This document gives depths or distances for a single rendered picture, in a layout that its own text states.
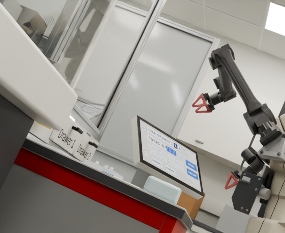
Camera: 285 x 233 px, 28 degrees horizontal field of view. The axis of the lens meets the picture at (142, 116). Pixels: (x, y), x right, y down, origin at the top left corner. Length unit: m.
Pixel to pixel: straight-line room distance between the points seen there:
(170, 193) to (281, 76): 4.71
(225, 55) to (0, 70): 1.57
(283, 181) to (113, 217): 1.04
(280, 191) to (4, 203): 1.20
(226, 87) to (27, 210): 1.49
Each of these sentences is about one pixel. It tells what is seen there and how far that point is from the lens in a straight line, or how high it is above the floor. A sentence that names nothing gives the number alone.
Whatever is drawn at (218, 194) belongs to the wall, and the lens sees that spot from 5.85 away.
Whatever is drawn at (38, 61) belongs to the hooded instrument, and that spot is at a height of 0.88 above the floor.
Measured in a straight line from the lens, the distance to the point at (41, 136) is 2.08.
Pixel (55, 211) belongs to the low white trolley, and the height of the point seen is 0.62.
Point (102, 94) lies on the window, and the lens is 2.61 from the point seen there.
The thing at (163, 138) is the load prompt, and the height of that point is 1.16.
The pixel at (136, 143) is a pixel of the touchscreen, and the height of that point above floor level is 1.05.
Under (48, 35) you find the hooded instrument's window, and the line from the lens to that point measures 1.19.
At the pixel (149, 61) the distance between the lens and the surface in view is 4.08.
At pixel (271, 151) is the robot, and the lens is 2.25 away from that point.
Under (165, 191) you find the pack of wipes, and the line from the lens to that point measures 1.50.
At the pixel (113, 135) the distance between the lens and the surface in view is 3.98.
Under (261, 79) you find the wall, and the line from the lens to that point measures 6.11.
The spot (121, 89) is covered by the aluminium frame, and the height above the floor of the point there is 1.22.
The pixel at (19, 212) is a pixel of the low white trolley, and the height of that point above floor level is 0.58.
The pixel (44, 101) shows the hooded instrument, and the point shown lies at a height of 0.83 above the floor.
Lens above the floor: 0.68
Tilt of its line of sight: 9 degrees up
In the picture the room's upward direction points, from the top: 25 degrees clockwise
